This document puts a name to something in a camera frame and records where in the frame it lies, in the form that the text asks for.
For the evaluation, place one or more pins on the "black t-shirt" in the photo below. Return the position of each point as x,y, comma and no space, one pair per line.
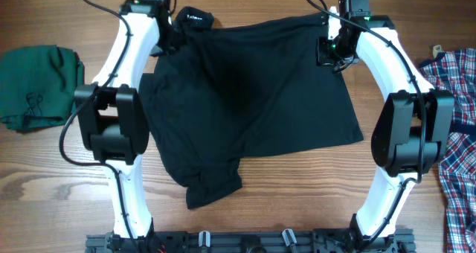
253,91

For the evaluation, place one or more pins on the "folded green garment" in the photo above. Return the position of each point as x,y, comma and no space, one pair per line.
37,86

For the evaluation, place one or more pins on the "plaid red blue shirt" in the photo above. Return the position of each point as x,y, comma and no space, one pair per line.
455,71

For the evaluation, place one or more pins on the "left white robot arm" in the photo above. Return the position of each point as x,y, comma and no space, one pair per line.
114,127

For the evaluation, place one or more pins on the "black mounting rail base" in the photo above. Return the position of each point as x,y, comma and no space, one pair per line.
317,240

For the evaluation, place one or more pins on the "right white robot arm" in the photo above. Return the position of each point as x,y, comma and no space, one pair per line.
411,132

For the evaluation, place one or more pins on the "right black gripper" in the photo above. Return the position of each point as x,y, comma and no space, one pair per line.
323,59

